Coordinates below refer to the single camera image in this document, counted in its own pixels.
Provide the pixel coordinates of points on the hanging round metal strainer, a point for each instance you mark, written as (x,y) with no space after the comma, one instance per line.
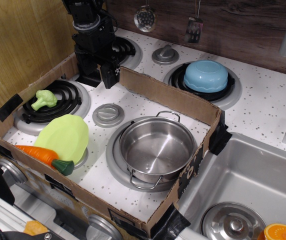
(145,18)

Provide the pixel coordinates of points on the orange slice toy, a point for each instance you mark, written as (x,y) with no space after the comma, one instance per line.
(275,231)

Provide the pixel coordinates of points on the back right black burner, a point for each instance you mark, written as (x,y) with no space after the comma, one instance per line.
(176,79)

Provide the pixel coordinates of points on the grey sink basin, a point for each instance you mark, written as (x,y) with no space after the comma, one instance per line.
(247,172)

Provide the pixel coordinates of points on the orange toy carrot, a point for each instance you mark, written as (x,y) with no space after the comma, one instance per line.
(49,157)

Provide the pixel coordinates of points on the grey stove knob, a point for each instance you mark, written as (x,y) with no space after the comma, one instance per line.
(108,115)
(165,55)

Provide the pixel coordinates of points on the light blue plastic bowl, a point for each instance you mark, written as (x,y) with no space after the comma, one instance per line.
(206,76)

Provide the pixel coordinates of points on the grey knob under plate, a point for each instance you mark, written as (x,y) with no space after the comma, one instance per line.
(83,159)

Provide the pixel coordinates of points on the yellow sponge piece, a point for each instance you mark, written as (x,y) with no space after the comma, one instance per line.
(34,228)

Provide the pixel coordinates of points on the black burner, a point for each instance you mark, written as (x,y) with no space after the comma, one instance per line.
(176,79)
(68,99)
(123,48)

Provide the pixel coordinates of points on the front left black burner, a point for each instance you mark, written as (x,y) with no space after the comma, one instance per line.
(68,99)

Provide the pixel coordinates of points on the grey centre stove knob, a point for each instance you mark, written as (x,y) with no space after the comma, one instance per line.
(108,115)

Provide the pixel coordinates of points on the stainless steel pot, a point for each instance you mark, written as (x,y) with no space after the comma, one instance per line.
(156,149)

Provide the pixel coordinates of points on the grey front panel knob right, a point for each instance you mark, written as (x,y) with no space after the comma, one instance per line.
(101,229)

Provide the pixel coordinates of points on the silver pot lid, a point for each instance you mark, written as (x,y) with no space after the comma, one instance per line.
(231,221)

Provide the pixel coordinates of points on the grey panel knob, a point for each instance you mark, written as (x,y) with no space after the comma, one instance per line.
(101,229)
(11,173)

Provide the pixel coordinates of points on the grey back stove knob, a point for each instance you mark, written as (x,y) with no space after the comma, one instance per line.
(165,55)

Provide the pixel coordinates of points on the back left black burner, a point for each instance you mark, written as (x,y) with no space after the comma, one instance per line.
(123,48)

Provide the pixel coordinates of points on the hanging metal grater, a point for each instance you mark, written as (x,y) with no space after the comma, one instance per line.
(194,26)

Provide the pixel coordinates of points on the green toy broccoli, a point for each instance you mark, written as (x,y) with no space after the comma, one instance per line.
(44,98)

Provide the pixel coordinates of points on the brown cardboard fence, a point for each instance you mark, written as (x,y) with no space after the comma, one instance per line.
(97,190)

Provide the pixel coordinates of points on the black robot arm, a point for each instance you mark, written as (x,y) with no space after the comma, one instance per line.
(85,10)

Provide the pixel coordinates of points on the light green plastic plate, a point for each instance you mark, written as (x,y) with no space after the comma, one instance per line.
(67,135)

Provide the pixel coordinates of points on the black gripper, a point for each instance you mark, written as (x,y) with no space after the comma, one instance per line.
(93,48)

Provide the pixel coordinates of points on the grey front panel knob left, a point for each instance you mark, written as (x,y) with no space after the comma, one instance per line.
(11,173)

